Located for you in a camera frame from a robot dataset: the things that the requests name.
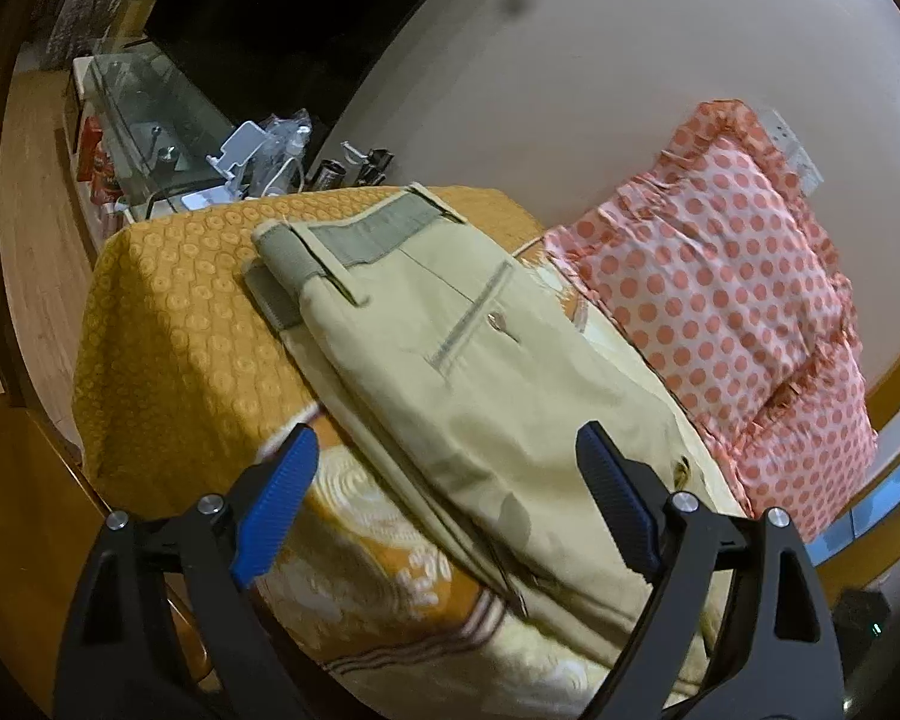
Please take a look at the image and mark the beige khaki pants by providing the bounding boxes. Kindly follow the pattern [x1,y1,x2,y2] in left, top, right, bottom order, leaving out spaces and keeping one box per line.
[245,185,736,665]

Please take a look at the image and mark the pink polka dot pillow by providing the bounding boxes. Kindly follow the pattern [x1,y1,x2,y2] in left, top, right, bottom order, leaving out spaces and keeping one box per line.
[722,340,878,543]
[544,99,860,450]

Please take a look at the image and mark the yellow orange patterned bedspread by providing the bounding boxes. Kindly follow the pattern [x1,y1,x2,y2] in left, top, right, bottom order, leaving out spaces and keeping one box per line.
[73,185,622,718]

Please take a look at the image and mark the clear plastic bag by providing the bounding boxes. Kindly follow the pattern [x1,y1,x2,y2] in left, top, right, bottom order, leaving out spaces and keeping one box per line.
[248,109,312,199]

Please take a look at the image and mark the glass top side table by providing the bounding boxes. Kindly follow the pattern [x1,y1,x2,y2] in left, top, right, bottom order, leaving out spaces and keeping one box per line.
[71,41,235,223]

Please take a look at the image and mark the white phone stand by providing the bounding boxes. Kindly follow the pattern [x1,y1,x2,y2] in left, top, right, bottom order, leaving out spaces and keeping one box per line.
[206,121,268,197]

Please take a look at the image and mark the dark small bottles cluster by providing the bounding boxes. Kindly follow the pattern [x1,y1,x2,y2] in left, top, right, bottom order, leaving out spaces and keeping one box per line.
[305,142,395,192]

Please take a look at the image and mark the wooden window frame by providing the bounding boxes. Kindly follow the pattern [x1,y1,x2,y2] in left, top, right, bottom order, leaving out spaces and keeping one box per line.
[808,363,900,603]

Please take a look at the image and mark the white wall socket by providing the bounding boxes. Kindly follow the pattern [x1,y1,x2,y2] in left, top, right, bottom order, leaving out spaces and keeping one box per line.
[758,109,824,197]

